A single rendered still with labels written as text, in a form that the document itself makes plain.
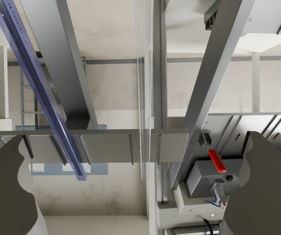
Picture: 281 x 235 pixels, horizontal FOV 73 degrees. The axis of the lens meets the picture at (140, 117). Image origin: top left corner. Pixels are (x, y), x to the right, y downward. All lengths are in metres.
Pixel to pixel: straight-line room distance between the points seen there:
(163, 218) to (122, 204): 3.06
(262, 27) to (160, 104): 0.41
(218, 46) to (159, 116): 0.37
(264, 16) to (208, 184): 0.42
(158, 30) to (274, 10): 0.43
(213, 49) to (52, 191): 3.85
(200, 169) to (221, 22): 0.35
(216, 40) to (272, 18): 0.08
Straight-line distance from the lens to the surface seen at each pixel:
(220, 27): 0.37
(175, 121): 0.82
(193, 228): 0.77
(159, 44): 0.72
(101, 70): 3.54
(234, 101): 3.72
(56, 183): 3.95
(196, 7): 0.78
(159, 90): 0.69
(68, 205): 4.01
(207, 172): 0.55
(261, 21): 0.38
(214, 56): 0.37
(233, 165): 0.59
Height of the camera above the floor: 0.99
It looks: 1 degrees up
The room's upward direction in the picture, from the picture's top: 179 degrees clockwise
